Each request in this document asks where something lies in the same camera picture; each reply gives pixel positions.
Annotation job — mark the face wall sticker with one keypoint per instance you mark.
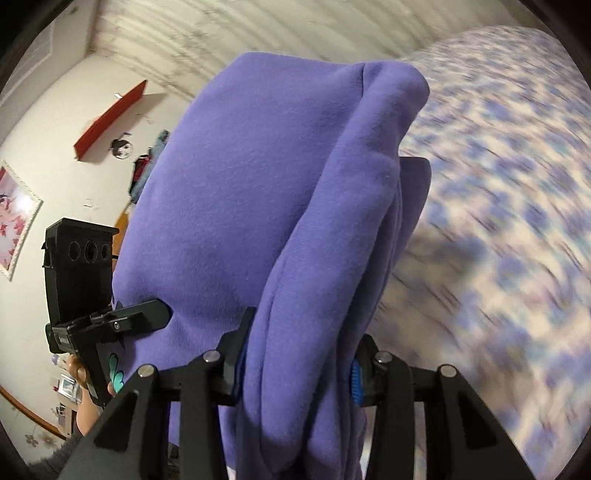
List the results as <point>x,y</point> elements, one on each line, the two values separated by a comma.
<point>122,148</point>

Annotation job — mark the purple floral blanket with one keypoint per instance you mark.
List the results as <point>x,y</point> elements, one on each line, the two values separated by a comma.
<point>508,207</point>

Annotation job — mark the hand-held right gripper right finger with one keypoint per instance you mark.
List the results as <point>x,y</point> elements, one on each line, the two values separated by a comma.
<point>355,383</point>

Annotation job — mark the red wall shelf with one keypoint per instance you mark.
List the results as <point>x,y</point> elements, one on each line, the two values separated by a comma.
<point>111,121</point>

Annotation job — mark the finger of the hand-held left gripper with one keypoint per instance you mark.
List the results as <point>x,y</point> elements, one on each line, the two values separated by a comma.
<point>138,316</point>

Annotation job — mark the person's left forearm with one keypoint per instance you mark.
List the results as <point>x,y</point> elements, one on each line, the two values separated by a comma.
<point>69,452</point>

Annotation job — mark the purple zip hoodie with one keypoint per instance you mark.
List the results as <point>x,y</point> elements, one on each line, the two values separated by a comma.
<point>240,194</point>

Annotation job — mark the wooden headboard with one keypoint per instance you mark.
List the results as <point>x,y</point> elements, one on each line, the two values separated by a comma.
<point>122,224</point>

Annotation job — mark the white curtain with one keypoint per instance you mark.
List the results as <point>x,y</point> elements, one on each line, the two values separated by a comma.
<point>277,27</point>

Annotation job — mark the person's left hand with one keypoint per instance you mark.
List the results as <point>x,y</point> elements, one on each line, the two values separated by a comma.
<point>90,408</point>

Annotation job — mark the framed pink wall picture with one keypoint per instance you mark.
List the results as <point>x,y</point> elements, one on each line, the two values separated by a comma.
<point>16,217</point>

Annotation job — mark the pile of dark clothes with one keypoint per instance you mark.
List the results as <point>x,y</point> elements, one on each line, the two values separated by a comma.
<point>143,170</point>

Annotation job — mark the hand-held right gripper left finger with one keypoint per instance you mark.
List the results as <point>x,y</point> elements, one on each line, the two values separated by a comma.
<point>231,364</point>

